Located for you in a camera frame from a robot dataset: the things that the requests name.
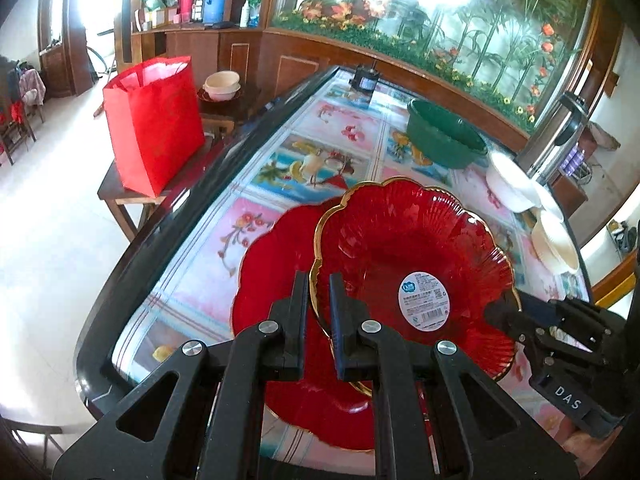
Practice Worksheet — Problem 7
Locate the brown wooden cabinet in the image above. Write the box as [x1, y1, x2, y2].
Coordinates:
[114, 0, 532, 151]

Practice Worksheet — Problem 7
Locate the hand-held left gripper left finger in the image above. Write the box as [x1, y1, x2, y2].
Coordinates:
[52, 271, 311, 480]

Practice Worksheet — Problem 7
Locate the wooden chair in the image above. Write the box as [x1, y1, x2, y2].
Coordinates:
[0, 57, 47, 167]

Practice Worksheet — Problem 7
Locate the cream bowl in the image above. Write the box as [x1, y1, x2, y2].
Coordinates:
[203, 71, 242, 102]

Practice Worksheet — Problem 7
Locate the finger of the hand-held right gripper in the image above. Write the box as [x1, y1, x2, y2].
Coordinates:
[516, 291, 572, 327]
[483, 300, 540, 344]

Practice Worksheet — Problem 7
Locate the green plastic basin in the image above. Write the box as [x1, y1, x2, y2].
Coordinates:
[405, 97, 489, 170]

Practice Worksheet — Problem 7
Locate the brown wooden stool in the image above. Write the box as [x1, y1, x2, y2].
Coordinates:
[97, 135, 217, 242]

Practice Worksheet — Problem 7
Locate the small red saucer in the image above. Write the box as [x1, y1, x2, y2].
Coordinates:
[196, 86, 245, 104]

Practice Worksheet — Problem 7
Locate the dark side table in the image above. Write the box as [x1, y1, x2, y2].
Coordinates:
[197, 84, 281, 137]

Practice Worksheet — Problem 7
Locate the red shopping bag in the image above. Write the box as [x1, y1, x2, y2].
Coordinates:
[102, 57, 206, 198]

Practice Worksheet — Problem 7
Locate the stainless steel kettle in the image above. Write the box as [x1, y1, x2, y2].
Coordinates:
[515, 91, 594, 186]

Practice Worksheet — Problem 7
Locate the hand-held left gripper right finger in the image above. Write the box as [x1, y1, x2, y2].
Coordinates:
[329, 272, 581, 480]

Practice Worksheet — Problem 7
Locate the flower mural panel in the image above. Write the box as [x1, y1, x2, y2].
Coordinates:
[270, 0, 597, 133]

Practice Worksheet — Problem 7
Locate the white foam bowl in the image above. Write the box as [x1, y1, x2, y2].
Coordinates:
[531, 207, 581, 276]
[486, 152, 547, 212]

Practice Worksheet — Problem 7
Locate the small black device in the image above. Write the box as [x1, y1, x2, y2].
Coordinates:
[350, 64, 382, 94]

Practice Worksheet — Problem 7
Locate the red glass plate with label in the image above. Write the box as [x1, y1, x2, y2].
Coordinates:
[309, 176, 523, 396]

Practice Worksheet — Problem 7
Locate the printed fruit tablecloth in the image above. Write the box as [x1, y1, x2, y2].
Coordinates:
[112, 67, 596, 461]

